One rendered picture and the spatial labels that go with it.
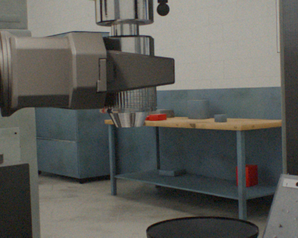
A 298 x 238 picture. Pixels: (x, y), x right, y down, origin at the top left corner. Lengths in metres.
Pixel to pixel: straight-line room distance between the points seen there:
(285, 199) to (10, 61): 0.50
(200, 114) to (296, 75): 5.43
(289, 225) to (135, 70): 0.43
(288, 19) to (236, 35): 5.49
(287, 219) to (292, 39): 0.24
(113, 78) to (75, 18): 8.63
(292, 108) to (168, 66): 0.40
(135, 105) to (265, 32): 5.61
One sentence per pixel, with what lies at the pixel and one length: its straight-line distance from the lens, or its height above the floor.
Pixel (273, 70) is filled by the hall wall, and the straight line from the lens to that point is 5.97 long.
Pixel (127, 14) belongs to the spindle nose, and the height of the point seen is 1.28.
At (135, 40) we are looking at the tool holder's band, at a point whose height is 1.26.
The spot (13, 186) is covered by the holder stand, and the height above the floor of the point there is 1.10.
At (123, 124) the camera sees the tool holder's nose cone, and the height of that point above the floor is 1.20.
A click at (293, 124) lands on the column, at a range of 0.83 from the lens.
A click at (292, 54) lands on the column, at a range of 0.83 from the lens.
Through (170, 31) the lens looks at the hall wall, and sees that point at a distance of 7.14.
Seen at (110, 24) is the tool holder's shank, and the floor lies 1.28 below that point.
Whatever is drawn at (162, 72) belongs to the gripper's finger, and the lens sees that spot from 0.45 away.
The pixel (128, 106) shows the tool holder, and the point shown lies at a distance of 0.45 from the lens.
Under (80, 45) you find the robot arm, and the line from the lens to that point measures 0.41.
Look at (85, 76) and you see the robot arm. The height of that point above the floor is 1.24.
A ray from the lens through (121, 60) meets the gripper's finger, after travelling 0.44.
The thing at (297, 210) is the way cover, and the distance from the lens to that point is 0.82.
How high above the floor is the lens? 1.23
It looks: 3 degrees down
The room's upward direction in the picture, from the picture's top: 2 degrees counter-clockwise
